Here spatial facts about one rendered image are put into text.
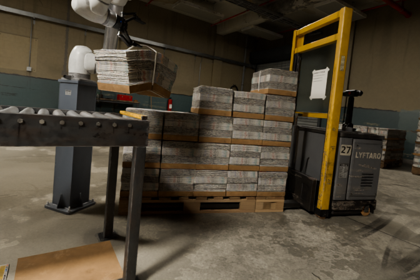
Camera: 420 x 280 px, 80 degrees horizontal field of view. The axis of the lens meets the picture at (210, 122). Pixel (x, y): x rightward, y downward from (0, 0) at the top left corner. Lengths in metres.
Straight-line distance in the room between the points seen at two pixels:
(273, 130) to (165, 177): 1.02
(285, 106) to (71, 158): 1.80
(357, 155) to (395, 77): 5.70
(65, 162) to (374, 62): 7.90
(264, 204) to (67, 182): 1.64
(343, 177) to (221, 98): 1.34
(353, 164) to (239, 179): 1.07
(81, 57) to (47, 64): 6.34
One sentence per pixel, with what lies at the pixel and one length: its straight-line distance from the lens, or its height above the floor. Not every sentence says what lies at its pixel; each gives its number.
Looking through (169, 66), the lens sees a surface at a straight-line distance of 1.61.
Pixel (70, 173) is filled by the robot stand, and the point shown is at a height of 0.30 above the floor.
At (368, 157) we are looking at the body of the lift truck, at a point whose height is 0.58.
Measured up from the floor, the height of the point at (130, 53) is 1.13.
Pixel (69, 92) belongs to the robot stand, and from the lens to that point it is 2.18.
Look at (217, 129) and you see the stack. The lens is 2.11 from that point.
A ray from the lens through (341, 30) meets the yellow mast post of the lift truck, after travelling 2.53.
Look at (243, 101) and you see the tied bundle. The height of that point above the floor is 0.97.
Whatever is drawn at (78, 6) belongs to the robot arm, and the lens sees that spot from 1.43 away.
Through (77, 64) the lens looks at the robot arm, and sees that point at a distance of 2.18.
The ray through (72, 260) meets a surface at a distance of 1.71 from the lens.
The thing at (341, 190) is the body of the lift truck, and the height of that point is 0.26.
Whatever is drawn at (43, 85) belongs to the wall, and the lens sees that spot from 8.47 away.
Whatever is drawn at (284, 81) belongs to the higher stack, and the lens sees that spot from 2.36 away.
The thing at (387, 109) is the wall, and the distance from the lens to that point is 8.20.
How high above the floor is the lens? 0.88
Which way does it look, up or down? 3 degrees down
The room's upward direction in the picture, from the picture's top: 5 degrees clockwise
